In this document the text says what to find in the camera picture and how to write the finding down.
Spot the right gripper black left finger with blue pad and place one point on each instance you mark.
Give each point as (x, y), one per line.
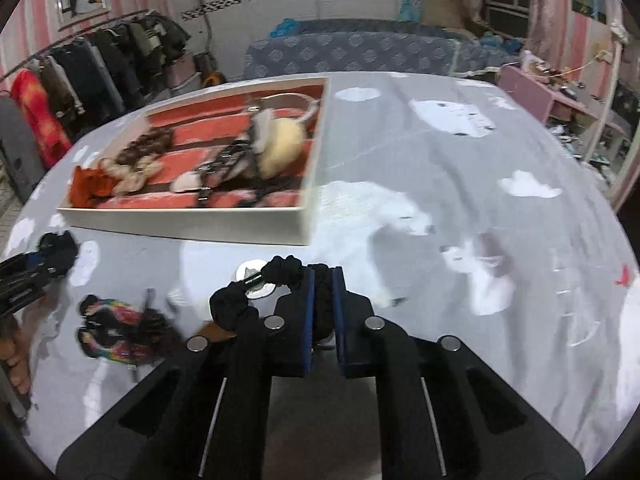
(203, 413)

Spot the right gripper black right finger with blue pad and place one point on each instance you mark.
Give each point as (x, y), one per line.
(443, 412)

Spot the black claw hair clip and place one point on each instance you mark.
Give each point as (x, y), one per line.
(58, 253)

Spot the orange fabric bow scrunchie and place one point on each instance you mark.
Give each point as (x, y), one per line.
(90, 187)

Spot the black scrunchie with charm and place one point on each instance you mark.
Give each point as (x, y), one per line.
(230, 305)

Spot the cream scrunchie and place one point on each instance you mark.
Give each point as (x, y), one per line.
(130, 178)

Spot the white band gold watch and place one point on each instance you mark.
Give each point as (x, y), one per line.
(305, 106)

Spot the person's left hand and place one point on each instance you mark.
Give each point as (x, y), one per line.
(14, 352)

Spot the metal clothes rack with clothes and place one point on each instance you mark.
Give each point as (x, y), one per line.
(56, 97)

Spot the grey polar bear bedsheet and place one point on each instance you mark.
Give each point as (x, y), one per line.
(443, 202)

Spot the white tray with red lining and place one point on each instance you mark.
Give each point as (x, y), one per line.
(275, 209)

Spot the garment steamer on stand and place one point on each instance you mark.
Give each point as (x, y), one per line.
(205, 61)

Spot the white standing mirror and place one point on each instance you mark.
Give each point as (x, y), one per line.
(618, 180)

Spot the pink shelf cabinet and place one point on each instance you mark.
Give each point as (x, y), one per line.
(571, 114)

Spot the blue patterned sofa bed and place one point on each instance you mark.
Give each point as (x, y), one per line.
(349, 45)

